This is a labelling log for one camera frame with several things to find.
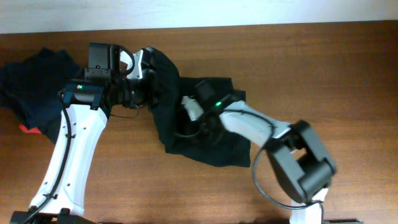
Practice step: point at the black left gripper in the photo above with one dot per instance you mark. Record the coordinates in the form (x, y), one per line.
(150, 83)

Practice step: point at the folded red garment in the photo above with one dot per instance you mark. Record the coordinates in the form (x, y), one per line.
(24, 129)

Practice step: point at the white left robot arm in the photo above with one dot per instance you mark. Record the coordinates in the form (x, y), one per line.
(86, 106)

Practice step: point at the black shorts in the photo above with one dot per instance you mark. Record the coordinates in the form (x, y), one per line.
(185, 122)

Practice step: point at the folded navy blue garment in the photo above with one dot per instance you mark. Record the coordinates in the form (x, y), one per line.
(30, 88)

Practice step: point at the folded black garment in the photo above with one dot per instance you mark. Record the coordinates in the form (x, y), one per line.
(50, 128)

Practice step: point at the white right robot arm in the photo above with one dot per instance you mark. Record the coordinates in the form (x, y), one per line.
(301, 163)

